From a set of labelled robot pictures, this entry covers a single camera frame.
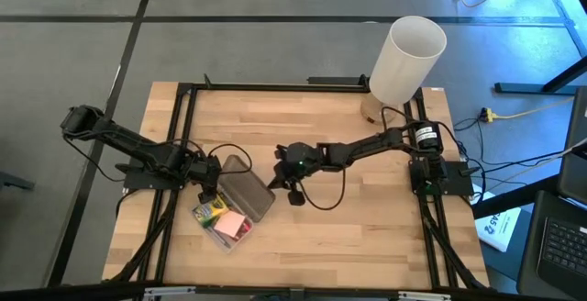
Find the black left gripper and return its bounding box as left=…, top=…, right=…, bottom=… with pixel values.
left=185, top=157, right=224, bottom=204

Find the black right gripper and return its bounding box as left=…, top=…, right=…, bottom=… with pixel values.
left=267, top=142, right=326, bottom=191

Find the green yellow crayon box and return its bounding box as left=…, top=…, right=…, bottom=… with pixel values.
left=192, top=194, right=229, bottom=229

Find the clear plastic pencil case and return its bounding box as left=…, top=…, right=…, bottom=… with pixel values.
left=191, top=154, right=276, bottom=254

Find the pink sticky note pad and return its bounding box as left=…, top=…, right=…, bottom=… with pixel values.
left=213, top=210, right=247, bottom=239

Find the black crossbar with silver brackets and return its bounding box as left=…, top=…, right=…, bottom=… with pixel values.
left=0, top=281, right=587, bottom=301

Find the grey chair leg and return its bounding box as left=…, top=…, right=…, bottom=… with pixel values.
left=0, top=171, right=36, bottom=192

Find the white printed booklet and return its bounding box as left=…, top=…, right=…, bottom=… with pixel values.
left=474, top=190, right=523, bottom=252

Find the black desk leg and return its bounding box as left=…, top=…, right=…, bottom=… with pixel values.
left=493, top=55, right=587, bottom=95

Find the black laptop keyboard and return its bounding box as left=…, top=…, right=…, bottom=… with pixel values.
left=516, top=190, right=587, bottom=300

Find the dark grey laptop lid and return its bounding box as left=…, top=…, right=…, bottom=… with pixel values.
left=557, top=87, right=587, bottom=206

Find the black left wrist camera cable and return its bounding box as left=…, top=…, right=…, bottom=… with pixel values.
left=208, top=143, right=253, bottom=176

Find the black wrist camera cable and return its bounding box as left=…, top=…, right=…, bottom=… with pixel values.
left=208, top=143, right=253, bottom=176
left=300, top=167, right=348, bottom=211

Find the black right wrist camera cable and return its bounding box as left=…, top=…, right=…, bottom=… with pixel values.
left=300, top=167, right=348, bottom=211

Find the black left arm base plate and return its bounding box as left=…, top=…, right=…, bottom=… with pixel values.
left=122, top=165, right=187, bottom=191

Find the black aluminium table frame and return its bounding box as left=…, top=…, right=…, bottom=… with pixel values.
left=109, top=73, right=490, bottom=293

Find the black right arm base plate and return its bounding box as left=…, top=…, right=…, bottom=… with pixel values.
left=408, top=159, right=474, bottom=196

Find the yellow power plug cable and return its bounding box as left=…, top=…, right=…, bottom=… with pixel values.
left=480, top=96, right=575, bottom=124

